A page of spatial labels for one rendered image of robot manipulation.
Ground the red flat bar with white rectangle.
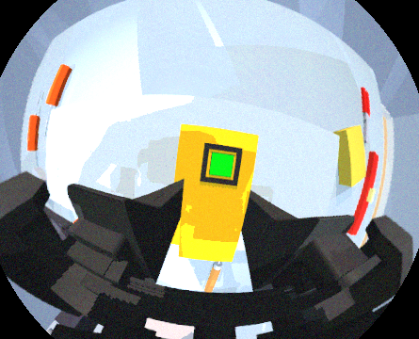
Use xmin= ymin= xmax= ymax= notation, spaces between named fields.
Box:
xmin=348 ymin=151 xmax=379 ymax=236

